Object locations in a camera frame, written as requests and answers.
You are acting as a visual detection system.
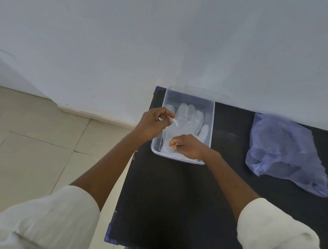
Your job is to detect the transparent plastic glove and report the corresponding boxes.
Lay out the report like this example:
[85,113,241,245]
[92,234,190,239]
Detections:
[159,103,209,154]

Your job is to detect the person's left forearm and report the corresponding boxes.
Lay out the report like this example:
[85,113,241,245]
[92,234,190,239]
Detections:
[69,129,144,212]

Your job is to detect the white skirting board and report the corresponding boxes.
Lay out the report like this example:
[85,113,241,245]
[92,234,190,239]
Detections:
[57,104,137,129]

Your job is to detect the person's right hand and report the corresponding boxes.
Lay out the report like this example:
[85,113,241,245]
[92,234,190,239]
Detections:
[168,134,215,162]

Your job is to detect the person's left hand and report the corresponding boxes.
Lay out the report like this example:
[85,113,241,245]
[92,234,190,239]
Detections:
[133,107,176,147]

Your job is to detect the clear plastic tray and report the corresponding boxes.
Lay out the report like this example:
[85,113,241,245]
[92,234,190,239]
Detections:
[151,86,215,165]

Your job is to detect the purple plastic bag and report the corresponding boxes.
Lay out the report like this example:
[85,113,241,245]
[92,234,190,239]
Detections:
[245,113,328,198]

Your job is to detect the person's right forearm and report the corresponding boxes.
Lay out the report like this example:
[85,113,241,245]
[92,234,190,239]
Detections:
[202,151,262,222]

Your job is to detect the white shirt sleeve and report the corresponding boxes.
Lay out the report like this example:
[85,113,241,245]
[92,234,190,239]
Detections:
[0,185,101,249]
[236,198,321,249]

